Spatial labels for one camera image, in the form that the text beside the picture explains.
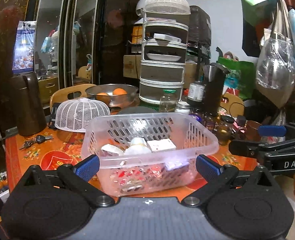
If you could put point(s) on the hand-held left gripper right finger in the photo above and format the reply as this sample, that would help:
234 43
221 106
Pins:
208 167

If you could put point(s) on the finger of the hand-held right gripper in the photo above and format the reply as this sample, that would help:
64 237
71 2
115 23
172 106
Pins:
272 130
247 147

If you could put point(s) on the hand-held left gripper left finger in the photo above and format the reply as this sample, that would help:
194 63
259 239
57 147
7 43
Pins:
87 167

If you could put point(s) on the white and black box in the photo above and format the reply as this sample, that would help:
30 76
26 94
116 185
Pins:
111 150

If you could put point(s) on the purple cube box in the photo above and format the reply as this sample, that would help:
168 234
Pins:
176 167

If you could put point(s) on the red box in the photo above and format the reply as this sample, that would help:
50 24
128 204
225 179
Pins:
123 174

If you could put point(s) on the red candy bag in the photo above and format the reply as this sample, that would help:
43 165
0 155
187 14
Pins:
156 172

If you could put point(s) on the white plush toy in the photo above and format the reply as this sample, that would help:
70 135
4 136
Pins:
137 147

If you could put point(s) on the clear plastic basket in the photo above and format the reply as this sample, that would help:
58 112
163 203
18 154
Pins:
147 180

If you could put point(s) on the brown cup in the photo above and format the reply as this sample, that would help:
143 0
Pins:
253 131

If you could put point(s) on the amber glass jar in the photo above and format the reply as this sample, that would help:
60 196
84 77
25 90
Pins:
225 131

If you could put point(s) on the beige tote bag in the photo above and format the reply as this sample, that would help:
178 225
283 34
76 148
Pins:
277 96

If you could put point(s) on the wooden chair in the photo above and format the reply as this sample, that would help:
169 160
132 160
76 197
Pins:
233 105
60 95

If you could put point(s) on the dark labelled jar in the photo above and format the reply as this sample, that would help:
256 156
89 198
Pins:
210 121

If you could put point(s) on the white mesh food cover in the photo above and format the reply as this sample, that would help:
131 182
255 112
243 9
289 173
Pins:
81 113

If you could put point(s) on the bunch of keys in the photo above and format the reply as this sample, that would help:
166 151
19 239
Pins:
35 141

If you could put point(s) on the black wallet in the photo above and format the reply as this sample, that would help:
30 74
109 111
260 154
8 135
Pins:
53 117

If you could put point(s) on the jar with white lid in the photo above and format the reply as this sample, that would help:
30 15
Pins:
182 108

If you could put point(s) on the clear plastic bag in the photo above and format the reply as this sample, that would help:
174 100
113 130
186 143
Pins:
276 65

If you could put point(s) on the green shopping bag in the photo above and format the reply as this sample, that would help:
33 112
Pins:
240 72

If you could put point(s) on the black electric kettle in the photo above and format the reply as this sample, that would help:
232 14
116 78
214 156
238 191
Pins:
213 90

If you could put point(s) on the metal bowl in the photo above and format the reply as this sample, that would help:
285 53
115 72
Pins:
112 100

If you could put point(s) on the orange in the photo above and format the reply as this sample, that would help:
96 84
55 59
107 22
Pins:
102 94
120 91

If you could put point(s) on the dark bottle with white label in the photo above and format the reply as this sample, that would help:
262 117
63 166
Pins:
196 92

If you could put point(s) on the glass jar with green lid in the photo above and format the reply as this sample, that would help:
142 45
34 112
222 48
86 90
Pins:
167 102

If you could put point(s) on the brown thermos jug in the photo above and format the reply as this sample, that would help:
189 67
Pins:
28 105

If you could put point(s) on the tiered mesh food cabinet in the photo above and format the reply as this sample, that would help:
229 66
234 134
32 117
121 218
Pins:
162 72

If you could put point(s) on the cardboard box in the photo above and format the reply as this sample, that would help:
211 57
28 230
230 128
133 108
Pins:
131 66

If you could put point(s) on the white plate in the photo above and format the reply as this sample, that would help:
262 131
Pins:
163 57

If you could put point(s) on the green gift bag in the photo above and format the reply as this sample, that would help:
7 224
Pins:
258 5

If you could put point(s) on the black suitcase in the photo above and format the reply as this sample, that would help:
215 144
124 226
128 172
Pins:
200 25

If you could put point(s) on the blue snack bag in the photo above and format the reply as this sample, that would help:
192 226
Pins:
24 47

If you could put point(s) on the dark wooden wardrobe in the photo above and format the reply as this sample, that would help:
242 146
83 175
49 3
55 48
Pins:
2 42

